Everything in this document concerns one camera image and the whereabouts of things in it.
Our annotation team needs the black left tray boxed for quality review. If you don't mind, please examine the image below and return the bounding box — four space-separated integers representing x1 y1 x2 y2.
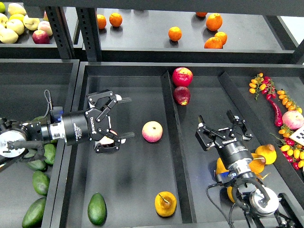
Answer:
0 59 79 228

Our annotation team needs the pink apple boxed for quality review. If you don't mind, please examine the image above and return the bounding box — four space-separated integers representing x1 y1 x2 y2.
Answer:
98 136 114 145
142 121 163 143

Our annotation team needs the orange centre shelf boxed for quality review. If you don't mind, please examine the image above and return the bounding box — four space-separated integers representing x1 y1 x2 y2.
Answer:
168 27 182 42

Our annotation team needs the orange cherry tomato string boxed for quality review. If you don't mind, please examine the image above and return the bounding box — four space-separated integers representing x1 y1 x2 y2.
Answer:
276 89 303 114

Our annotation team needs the upper cherry tomato bunch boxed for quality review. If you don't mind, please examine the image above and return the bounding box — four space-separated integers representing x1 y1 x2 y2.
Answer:
249 73 276 100

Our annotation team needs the black shelf post right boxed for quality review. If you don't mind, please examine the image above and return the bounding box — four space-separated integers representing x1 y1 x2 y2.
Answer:
76 7 102 62

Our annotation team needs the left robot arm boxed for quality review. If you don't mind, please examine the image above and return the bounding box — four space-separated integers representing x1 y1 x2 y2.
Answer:
0 89 134 170

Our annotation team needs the red chili pepper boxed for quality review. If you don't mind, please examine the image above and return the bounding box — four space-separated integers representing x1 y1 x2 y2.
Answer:
268 100 283 127

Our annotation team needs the pink peach right tray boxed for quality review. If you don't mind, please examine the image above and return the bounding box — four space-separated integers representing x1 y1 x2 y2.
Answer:
282 110 304 130

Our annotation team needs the black middle tray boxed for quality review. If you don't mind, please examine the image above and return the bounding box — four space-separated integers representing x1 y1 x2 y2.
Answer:
51 62 304 228

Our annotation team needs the cherry tomato bunch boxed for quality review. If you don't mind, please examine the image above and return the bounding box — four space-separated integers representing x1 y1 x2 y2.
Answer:
249 73 276 100
271 124 304 171

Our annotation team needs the green avocado top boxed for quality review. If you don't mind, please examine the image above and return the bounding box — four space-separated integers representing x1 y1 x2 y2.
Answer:
32 116 47 122

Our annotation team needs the red apple on shelf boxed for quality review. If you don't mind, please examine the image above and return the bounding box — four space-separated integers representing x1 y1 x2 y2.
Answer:
32 29 50 44

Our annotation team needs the yellow apple with stem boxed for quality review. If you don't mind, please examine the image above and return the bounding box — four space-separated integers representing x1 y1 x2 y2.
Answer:
23 15 40 31

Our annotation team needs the yellow pear with stem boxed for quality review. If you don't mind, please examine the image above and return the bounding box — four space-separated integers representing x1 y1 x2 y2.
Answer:
249 153 266 173

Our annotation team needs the dark red apple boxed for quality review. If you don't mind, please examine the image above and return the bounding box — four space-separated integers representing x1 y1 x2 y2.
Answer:
173 86 190 106

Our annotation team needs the pink apple left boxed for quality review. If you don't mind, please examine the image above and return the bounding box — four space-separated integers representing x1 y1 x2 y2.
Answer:
98 136 114 145

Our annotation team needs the black shelf post left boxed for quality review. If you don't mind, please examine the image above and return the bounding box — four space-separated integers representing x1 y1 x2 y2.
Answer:
46 6 75 59

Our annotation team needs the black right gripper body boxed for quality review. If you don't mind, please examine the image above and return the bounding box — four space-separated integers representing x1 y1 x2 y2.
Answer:
214 129 253 171

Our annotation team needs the black shelf post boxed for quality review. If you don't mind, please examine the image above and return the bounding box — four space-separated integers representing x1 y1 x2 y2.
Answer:
76 7 102 62
46 6 75 59

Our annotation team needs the green avocado bottom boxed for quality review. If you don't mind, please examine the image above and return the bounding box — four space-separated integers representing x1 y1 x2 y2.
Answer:
22 197 47 228

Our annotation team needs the orange lower right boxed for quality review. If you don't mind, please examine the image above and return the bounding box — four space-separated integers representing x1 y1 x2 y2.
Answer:
204 37 223 49

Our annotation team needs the checkered marker card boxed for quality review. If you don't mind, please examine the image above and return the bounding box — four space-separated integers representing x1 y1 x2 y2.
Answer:
289 126 304 146

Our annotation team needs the bright red apple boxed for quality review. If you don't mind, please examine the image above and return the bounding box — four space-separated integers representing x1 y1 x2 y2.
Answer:
172 67 193 87

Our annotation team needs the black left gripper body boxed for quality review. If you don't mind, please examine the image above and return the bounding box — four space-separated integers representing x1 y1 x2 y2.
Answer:
61 108 111 145

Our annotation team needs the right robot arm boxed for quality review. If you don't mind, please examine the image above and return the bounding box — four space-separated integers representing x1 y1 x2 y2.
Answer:
195 110 304 228

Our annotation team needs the pink apple centre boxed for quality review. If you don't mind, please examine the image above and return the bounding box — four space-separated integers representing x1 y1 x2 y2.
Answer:
142 121 163 143

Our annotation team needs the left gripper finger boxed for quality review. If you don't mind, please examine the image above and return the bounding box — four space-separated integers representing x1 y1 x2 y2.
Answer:
86 89 131 123
94 130 135 153

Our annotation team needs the dark avocado lower middle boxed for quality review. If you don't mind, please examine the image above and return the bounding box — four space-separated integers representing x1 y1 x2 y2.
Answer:
24 149 48 172

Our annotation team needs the lower cherry tomato bunch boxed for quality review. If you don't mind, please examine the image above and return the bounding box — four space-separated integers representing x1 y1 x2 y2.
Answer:
271 124 304 171

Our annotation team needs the pale peach on shelf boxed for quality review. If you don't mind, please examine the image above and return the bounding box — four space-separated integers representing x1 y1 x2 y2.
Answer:
38 21 53 37

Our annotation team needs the orange far left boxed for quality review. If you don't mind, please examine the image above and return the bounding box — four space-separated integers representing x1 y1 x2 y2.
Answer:
96 14 107 29

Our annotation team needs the orange small right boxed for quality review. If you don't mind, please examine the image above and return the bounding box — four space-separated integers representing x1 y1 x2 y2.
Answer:
214 31 228 45

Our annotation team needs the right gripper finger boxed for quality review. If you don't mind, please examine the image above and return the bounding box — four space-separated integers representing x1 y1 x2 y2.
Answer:
195 115 222 151
226 110 253 144

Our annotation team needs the green avocado small right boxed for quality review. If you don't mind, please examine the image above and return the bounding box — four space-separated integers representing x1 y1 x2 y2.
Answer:
44 143 57 165

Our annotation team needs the black upper shelf tray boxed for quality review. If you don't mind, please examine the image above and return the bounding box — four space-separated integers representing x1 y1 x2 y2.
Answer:
96 9 296 64

